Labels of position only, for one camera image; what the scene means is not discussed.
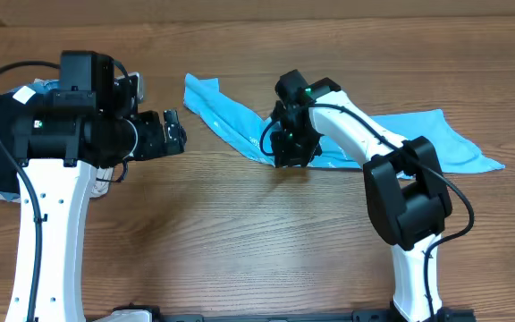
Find light blue t-shirt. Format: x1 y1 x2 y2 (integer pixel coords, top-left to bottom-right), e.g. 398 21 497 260
183 74 505 174

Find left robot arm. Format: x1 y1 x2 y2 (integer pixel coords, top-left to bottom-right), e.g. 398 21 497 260
6 51 186 321

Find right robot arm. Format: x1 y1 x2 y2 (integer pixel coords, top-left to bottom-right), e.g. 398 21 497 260
262 70 452 321

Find beige folded garment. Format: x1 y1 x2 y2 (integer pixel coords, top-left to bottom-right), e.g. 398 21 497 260
0 167 114 203

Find blue denim jeans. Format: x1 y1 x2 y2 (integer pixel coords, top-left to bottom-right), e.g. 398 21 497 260
30 79 59 94

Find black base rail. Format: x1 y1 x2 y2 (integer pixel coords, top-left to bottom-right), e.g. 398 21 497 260
114 304 477 322

